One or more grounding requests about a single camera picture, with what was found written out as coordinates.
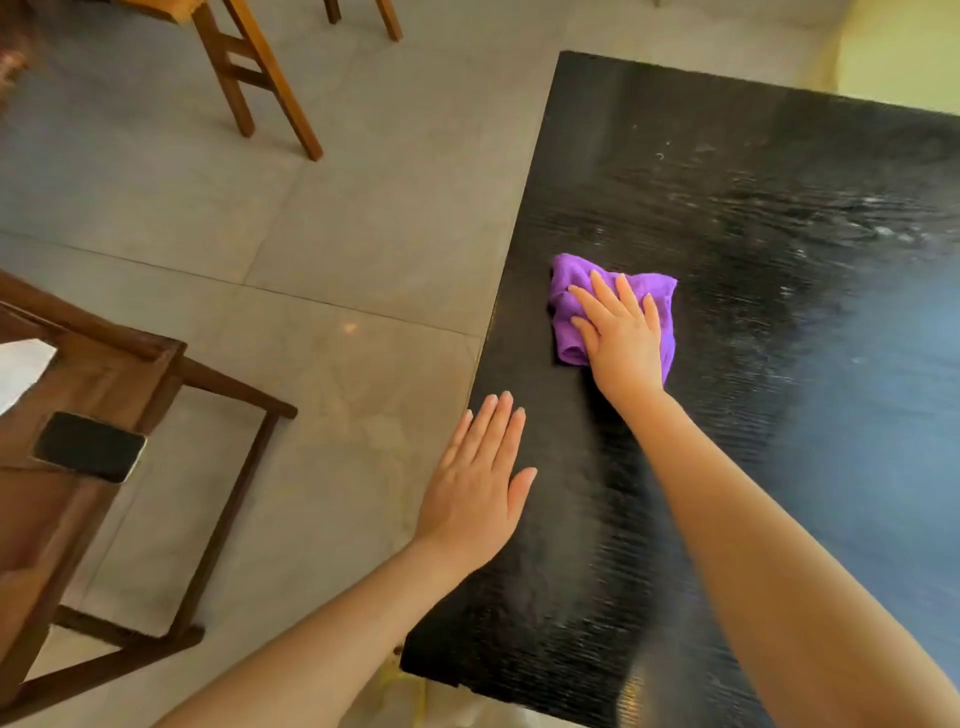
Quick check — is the person's left hand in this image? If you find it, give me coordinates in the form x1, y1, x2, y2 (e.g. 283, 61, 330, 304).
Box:
413, 390, 539, 573

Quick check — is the person's right hand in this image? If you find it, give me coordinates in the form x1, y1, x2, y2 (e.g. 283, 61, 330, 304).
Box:
567, 270, 669, 411

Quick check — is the purple cleaning cloth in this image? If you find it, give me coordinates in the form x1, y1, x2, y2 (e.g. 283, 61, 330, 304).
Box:
547, 252, 679, 387

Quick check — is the person's left forearm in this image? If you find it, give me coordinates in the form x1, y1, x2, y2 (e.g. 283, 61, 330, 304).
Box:
152, 537, 490, 728

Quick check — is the person's right forearm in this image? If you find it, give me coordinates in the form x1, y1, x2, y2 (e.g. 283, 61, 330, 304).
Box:
609, 388, 960, 728

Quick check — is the light brown wooden chair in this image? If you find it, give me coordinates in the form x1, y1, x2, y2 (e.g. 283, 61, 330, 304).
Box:
323, 0, 405, 43
112, 0, 325, 163

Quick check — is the pale yellow furniture piece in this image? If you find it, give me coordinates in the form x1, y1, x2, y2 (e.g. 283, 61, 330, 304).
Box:
813, 0, 960, 118

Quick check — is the black smartphone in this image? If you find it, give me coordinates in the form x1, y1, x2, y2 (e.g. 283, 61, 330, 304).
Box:
31, 411, 149, 486

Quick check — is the dark brown wooden chair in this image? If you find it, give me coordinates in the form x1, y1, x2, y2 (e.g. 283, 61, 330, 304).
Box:
0, 268, 300, 726

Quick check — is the white sheet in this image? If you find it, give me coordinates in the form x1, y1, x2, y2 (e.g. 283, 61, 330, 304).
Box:
0, 338, 59, 418

